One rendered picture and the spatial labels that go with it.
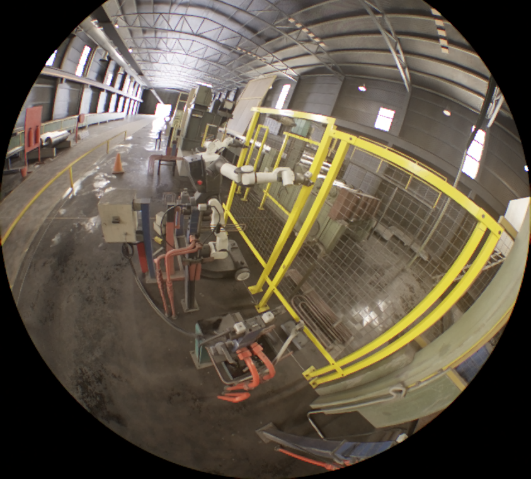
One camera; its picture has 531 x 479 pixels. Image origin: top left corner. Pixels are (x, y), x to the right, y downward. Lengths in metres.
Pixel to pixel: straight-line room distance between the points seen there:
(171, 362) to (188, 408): 0.43
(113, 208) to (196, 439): 1.87
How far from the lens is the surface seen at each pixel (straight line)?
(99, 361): 1.85
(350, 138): 1.14
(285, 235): 1.42
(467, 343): 1.02
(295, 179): 1.12
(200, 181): 1.35
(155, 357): 1.69
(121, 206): 1.42
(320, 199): 1.18
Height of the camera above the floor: 1.64
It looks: 25 degrees down
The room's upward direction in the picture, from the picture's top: 21 degrees clockwise
